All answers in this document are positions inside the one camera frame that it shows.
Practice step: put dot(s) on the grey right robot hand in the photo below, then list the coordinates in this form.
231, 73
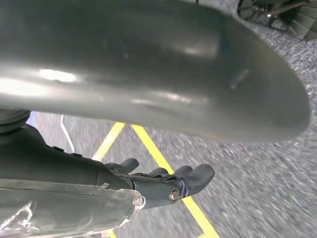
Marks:
124, 65

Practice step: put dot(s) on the yellow tape square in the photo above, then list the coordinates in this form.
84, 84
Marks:
109, 141

